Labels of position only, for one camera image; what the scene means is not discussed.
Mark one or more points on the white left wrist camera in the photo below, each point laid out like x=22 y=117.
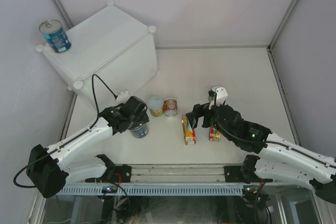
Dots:
x=123 y=96

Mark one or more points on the light blue labelled can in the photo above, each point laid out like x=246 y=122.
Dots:
x=55 y=35

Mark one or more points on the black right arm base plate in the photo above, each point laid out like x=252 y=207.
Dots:
x=233 y=174

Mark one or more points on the controller circuit board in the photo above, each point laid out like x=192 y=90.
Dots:
x=250 y=189
x=112 y=189

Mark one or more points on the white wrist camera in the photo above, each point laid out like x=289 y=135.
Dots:
x=219 y=94
x=123 y=96

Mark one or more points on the slotted grey cable duct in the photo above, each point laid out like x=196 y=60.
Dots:
x=155 y=190

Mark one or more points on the aluminium frame rail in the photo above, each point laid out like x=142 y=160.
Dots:
x=170 y=172

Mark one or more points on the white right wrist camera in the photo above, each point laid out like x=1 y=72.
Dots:
x=219 y=94

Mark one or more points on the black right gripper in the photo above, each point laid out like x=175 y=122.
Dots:
x=193 y=116

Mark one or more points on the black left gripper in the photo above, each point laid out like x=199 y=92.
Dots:
x=141 y=119

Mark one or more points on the left controller circuit board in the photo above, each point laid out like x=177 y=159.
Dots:
x=112 y=189

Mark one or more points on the red sardine tin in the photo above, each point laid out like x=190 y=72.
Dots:
x=214 y=134
x=188 y=131

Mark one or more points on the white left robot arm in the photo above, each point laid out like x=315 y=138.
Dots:
x=64 y=152

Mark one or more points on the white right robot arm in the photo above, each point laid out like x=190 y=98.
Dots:
x=270 y=157

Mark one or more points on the green can with plastic lid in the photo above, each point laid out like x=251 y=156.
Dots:
x=210 y=97

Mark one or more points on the right red sardine tin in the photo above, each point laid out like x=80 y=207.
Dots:
x=214 y=134

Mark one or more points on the left red sardine tin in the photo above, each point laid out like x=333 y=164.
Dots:
x=188 y=131

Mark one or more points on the white plastic cube cabinet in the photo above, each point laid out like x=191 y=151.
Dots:
x=111 y=51

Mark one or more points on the dark blue tall can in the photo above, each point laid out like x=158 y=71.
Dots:
x=140 y=131

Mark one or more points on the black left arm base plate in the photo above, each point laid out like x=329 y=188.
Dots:
x=115 y=174

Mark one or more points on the pink portrait labelled can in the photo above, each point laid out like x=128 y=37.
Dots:
x=170 y=107

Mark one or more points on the yellow can with plastic lid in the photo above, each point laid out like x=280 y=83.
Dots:
x=155 y=105

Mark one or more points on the right controller circuit board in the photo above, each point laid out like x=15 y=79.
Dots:
x=250 y=189

